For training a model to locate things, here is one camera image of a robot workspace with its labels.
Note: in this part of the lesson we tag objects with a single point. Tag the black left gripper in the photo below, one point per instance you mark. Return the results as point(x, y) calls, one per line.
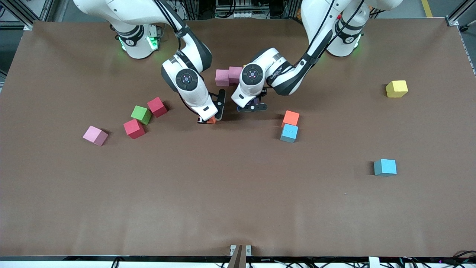
point(263, 94)

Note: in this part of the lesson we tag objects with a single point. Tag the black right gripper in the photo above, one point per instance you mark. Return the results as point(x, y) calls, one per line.
point(202, 121)

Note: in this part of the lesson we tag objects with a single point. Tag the purple foam block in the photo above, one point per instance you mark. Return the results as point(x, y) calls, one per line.
point(256, 100)

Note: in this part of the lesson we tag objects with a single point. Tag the orange foam block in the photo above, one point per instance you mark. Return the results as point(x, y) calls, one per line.
point(212, 120)
point(290, 118)

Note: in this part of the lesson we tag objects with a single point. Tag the pink foam block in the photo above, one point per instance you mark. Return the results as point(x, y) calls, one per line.
point(222, 78)
point(95, 135)
point(235, 74)

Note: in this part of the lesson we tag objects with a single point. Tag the blue foam block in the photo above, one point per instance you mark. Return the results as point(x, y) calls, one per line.
point(385, 167)
point(289, 133)

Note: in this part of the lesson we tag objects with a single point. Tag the red foam block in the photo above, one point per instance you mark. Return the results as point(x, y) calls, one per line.
point(157, 107)
point(134, 129)

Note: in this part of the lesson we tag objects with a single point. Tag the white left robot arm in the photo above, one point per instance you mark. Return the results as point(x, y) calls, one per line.
point(253, 85)

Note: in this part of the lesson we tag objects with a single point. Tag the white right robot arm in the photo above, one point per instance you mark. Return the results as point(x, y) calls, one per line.
point(193, 93)

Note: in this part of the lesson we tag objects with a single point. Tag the green foam block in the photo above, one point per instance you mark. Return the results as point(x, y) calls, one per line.
point(140, 113)

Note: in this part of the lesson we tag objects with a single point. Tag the large table cover mat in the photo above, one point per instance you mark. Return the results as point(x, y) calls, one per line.
point(223, 193)

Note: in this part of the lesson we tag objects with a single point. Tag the black electronics rack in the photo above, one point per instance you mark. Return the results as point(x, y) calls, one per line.
point(256, 7)

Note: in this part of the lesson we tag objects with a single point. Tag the yellow foam block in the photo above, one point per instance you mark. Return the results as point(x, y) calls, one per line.
point(397, 89)

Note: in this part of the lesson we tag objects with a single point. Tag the metal clamp bracket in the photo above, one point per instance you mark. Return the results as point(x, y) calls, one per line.
point(238, 258)

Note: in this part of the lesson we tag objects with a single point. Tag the aluminium frame profile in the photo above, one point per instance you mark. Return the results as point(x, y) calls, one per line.
point(452, 20)
point(25, 25)

